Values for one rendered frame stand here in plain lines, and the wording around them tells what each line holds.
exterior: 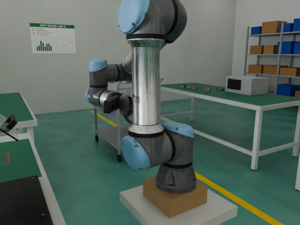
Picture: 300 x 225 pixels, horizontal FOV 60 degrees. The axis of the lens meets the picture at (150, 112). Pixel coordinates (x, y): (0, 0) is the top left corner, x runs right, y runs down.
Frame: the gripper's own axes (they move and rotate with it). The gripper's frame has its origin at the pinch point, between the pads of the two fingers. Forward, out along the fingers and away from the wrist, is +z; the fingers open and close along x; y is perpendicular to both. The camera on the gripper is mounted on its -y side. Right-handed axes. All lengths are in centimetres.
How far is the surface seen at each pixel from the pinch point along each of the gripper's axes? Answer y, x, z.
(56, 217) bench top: -26.7, 36.5, -15.3
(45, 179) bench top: -16, 37, -43
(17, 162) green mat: -16, 38, -72
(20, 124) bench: 20, 42, -153
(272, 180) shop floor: 209, 102, -4
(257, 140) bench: 219, 66, -28
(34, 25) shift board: 197, -66, -490
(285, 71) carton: 623, 2, -110
